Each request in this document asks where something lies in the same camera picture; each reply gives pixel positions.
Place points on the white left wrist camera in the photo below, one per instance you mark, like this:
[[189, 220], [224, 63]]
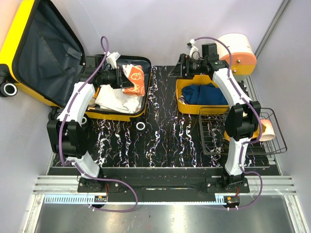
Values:
[[112, 59]]

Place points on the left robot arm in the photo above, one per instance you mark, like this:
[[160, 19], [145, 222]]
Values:
[[66, 132]]

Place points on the navy blue garment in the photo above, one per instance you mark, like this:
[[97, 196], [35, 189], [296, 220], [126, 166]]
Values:
[[203, 94]]

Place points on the white pink drawer cabinet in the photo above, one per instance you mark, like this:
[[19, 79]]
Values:
[[243, 58]]

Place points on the yellow Pikachu suitcase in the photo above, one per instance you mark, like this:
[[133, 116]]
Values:
[[42, 56]]

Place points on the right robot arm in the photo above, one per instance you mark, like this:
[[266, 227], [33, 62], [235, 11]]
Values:
[[243, 117]]

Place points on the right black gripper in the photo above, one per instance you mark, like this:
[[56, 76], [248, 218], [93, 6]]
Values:
[[178, 71]]

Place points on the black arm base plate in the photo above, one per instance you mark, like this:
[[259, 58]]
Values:
[[207, 180]]

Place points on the orange printed cloth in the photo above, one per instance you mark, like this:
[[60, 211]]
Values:
[[134, 74]]

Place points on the pink white cup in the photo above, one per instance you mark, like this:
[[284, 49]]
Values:
[[268, 132]]

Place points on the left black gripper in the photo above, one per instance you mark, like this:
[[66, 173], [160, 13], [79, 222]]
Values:
[[122, 81]]

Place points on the black wire rack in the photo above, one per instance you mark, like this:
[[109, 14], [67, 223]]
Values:
[[274, 140]]

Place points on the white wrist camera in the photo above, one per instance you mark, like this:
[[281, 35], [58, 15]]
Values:
[[194, 51], [112, 59]]

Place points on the black marble pattern mat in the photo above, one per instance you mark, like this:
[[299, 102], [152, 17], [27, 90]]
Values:
[[171, 138]]

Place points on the yellow plastic basket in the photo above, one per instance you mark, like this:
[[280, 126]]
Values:
[[195, 109]]

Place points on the aluminium frame rail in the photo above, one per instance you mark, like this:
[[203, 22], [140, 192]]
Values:
[[64, 190]]

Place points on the orange strap wristwatch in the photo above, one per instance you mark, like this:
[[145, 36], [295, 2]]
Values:
[[92, 102]]

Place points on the yellow ceramic dish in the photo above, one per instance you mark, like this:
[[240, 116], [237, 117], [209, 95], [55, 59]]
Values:
[[255, 134]]

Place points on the black white striped garment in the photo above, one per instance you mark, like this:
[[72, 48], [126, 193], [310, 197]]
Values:
[[182, 100]]

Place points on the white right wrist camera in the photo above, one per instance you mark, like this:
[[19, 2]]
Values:
[[194, 51]]

